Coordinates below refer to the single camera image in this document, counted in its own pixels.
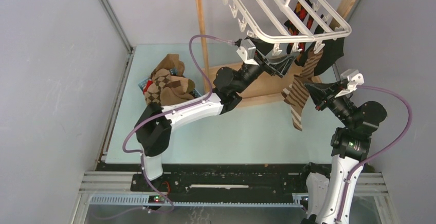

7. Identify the white plastic clip hanger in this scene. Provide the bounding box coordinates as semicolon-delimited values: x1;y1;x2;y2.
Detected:
223;0;352;52

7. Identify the black sock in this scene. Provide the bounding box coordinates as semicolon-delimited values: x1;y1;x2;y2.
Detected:
314;38;345;76

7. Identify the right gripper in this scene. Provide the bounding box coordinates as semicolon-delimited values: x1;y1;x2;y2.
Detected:
305;79;357;127

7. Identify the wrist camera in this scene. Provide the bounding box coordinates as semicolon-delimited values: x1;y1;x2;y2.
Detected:
335;69;365;98
237;39;259;65

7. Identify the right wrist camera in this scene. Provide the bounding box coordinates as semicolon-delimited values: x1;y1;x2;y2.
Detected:
335;69;365;98

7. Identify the blue plastic basket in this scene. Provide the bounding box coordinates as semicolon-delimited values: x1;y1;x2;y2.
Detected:
137;66;206;102

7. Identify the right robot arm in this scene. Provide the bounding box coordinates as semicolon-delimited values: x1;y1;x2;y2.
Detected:
299;81;387;223

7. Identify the plain brown sock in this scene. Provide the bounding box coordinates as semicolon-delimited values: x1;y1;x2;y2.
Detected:
151;53;185;77

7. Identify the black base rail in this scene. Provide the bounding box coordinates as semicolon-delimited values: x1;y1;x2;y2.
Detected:
152;162;331;204

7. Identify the purple cable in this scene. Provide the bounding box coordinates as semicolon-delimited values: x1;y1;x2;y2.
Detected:
335;85;413;224
122;34;239;215

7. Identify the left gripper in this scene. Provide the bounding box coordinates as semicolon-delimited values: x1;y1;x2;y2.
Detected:
234;37;299;95

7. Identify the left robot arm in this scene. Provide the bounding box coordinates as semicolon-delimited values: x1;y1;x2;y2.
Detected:
133;37;300;191

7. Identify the red yellow argyle sock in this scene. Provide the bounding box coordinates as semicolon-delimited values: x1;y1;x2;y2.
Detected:
283;0;316;63

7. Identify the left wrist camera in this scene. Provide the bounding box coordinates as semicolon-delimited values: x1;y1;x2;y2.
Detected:
237;39;259;65

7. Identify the brown striped sock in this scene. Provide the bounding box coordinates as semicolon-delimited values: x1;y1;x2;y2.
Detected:
299;48;323;79
281;76;312;131

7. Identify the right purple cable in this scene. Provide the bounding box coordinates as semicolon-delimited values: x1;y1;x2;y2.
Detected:
335;85;413;224

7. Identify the wooden hanger rack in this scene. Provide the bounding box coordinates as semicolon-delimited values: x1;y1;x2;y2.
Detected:
195;0;357;105

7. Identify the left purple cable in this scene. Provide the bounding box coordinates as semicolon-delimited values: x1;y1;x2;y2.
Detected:
122;34;239;215

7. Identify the brown argyle sock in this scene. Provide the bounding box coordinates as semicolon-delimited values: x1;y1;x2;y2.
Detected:
143;68;196;107

